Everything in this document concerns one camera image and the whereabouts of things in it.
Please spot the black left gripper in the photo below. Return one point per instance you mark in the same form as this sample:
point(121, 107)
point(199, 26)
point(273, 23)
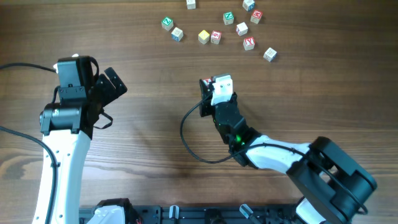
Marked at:
point(101, 88)

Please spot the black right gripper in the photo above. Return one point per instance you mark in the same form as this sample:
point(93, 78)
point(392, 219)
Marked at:
point(204, 98)

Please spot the red I letter block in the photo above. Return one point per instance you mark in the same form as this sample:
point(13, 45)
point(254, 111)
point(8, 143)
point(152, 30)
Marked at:
point(207, 81)

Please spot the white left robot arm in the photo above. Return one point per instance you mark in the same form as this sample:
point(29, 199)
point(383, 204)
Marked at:
point(67, 128)

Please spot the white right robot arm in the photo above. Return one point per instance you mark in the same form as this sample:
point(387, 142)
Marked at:
point(334, 186)

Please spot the red 9 number block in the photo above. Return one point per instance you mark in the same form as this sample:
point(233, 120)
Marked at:
point(215, 37)

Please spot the yellow top wooden block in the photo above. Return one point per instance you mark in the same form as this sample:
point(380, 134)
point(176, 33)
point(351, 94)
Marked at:
point(203, 37)

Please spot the red Y letter block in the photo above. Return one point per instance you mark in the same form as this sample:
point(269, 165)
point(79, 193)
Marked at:
point(249, 43)

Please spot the blue sided wooden block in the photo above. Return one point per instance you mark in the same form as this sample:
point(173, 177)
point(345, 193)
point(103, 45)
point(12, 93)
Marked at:
point(177, 34)

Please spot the green Z letter block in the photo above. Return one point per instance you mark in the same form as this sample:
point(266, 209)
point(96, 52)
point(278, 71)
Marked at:
point(167, 23)

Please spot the blue X letter block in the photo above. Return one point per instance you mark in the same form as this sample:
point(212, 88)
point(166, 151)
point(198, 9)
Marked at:
point(269, 54)

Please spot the white red sided block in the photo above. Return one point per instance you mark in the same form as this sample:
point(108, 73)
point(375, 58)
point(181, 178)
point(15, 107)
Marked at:
point(241, 29)

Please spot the green N letter block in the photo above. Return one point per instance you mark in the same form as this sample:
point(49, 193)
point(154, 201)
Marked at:
point(228, 18)

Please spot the plain wooden block far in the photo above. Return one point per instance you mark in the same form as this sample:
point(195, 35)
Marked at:
point(191, 4)

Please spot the red M letter block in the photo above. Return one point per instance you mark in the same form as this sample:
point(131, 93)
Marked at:
point(256, 16)

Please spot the blue sided far block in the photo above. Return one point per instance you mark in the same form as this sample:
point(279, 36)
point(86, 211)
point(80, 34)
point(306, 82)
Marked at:
point(248, 5)

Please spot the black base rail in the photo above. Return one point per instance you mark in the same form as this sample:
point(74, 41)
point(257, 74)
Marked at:
point(120, 210)

